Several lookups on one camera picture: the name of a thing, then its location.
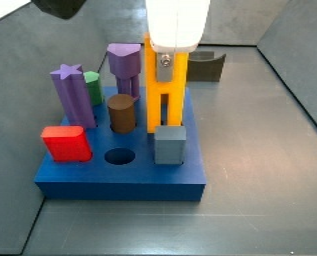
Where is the green hexagon block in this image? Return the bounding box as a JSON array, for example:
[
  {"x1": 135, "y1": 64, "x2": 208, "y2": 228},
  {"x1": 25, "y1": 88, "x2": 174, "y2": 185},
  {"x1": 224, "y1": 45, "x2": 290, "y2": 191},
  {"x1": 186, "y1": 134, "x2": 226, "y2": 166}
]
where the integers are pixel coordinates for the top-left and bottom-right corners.
[{"x1": 83, "y1": 71, "x2": 105, "y2": 106}]

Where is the brown cylinder peg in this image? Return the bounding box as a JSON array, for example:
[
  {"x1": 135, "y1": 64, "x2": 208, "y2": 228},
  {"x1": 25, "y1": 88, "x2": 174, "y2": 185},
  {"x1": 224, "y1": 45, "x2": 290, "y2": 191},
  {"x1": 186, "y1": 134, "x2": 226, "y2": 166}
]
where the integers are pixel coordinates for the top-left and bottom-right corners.
[{"x1": 107, "y1": 94, "x2": 135, "y2": 134}]

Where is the blue peg board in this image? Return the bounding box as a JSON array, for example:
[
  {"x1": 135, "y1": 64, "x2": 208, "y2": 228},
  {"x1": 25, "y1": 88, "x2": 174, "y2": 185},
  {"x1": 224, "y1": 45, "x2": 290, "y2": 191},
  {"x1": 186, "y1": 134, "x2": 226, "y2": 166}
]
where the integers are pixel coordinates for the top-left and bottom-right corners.
[{"x1": 34, "y1": 96, "x2": 206, "y2": 201}]

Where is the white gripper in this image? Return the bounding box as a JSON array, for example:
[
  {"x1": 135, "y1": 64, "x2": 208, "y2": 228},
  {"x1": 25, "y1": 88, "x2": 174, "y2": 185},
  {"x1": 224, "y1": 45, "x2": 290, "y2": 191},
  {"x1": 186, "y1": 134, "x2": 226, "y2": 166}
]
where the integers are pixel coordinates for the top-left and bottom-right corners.
[{"x1": 145, "y1": 0, "x2": 210, "y2": 82}]

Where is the black curved stand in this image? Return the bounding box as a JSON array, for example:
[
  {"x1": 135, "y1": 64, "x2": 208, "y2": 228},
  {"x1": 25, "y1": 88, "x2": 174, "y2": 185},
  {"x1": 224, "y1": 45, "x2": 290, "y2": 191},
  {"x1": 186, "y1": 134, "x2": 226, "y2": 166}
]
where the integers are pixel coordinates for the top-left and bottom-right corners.
[{"x1": 188, "y1": 51, "x2": 226, "y2": 82}]

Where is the grey-blue square block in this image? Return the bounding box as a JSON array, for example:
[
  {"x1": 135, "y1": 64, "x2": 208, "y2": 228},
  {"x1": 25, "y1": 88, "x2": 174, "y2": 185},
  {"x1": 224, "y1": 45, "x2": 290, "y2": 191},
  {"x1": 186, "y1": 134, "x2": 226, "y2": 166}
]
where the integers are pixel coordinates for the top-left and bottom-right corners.
[{"x1": 154, "y1": 126, "x2": 186, "y2": 165}]

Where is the red rounded block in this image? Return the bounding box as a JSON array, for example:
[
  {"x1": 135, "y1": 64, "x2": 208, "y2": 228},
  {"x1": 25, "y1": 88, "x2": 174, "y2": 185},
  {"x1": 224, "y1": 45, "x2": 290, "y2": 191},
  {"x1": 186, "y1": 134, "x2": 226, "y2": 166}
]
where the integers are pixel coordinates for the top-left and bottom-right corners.
[{"x1": 41, "y1": 126, "x2": 93, "y2": 162}]

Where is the purple triangle-top block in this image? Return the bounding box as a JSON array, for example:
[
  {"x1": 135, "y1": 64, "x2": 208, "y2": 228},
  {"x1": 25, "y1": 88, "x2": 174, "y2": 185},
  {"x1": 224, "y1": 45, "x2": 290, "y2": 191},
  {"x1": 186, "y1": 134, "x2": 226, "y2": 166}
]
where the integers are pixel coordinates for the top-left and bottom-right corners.
[{"x1": 107, "y1": 43, "x2": 141, "y2": 100}]

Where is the purple star block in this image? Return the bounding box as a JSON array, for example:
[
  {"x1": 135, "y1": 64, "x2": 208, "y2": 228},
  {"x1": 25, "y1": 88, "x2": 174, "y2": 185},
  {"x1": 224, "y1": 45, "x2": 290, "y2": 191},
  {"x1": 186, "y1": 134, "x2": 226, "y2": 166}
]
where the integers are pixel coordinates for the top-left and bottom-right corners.
[{"x1": 50, "y1": 64, "x2": 97, "y2": 128}]

